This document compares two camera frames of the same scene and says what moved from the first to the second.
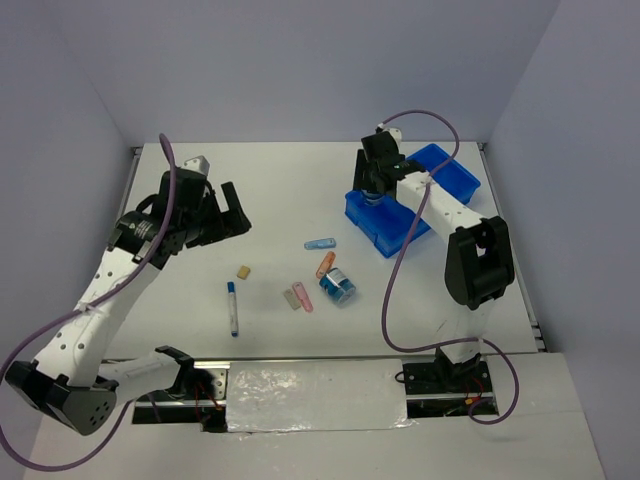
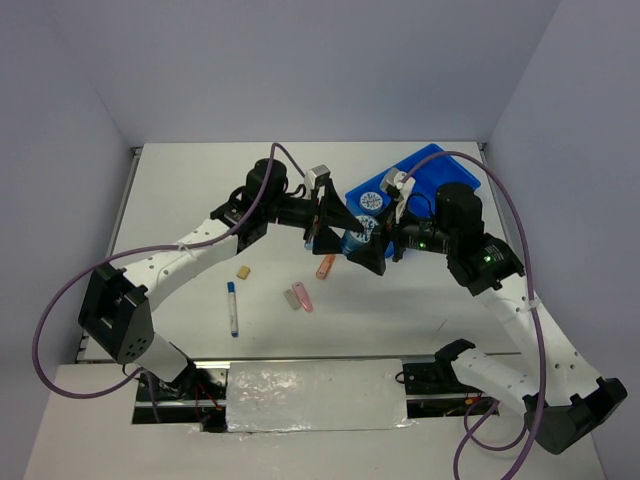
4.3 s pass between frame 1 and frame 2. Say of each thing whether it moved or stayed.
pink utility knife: stayed
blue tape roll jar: moved
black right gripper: moved
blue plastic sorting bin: stayed
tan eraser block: stayed
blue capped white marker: stayed
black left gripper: moved
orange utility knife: stayed
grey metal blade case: stayed
